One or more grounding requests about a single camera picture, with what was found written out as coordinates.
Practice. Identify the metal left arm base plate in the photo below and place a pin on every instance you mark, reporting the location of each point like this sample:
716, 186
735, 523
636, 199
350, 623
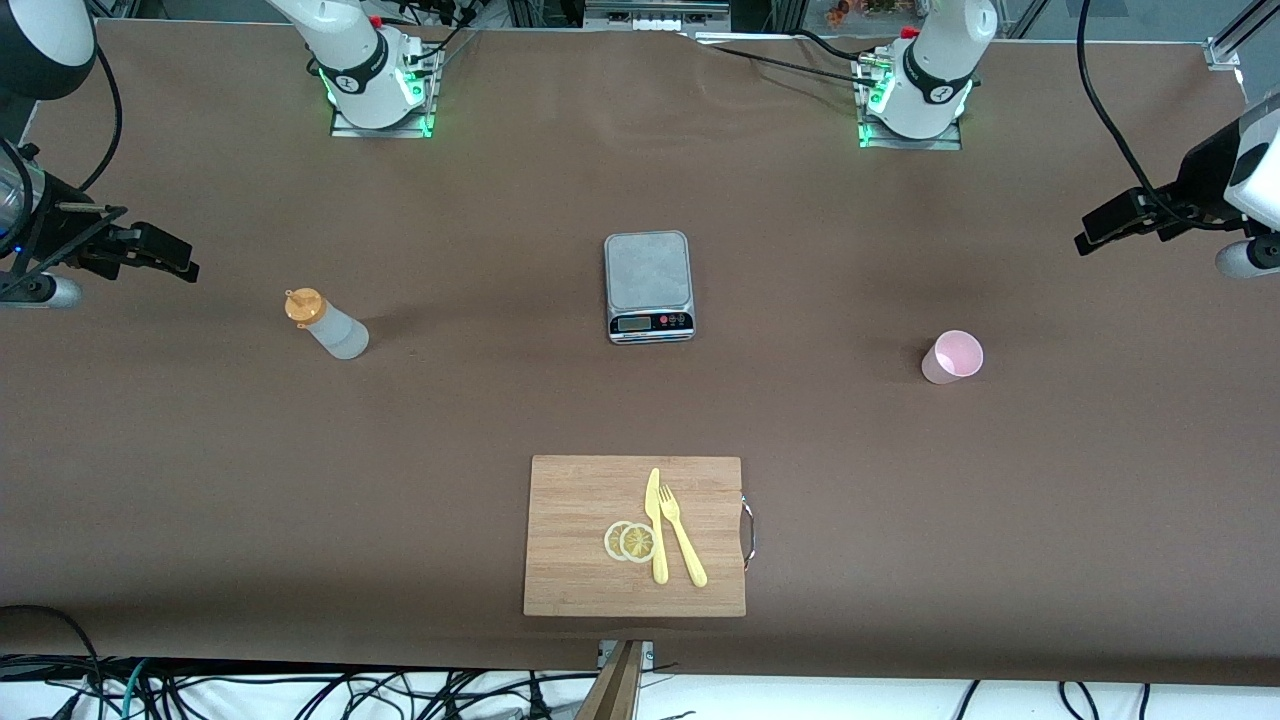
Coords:
915, 145

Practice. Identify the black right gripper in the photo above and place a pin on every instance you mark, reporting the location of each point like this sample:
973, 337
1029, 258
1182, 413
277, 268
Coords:
48, 222

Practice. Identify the wooden cutting board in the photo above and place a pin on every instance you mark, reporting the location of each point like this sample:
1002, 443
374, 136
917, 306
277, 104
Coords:
570, 540

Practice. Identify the aluminium frame corner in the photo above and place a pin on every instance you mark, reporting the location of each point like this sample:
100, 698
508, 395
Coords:
1225, 50

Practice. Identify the small metal bracket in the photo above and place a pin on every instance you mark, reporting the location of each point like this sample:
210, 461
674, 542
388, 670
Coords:
645, 652

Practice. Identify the silver digital kitchen scale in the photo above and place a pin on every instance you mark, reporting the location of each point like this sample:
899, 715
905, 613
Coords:
648, 270

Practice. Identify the yellow plastic knife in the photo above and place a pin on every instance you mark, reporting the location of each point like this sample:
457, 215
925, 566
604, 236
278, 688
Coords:
659, 560

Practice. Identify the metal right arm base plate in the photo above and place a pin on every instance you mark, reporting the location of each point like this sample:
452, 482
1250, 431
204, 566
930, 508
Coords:
385, 132

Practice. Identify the yellow lemon slice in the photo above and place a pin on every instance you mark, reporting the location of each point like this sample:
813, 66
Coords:
612, 541
638, 543

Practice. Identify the wooden post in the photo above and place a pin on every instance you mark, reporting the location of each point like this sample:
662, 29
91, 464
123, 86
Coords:
615, 690

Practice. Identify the pink plastic cup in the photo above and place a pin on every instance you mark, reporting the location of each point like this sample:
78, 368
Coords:
950, 360

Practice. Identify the silver box white sockets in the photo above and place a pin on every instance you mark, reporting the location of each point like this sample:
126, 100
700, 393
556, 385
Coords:
655, 15

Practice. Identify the yellow plastic fork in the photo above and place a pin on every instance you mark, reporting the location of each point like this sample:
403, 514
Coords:
690, 560

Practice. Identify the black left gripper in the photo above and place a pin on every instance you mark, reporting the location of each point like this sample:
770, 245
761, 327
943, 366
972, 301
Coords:
1204, 176

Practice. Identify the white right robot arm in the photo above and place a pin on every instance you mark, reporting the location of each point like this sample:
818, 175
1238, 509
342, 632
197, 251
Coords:
350, 55

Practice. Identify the translucent sauce bottle orange cap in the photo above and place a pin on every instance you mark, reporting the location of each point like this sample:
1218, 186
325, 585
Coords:
335, 330

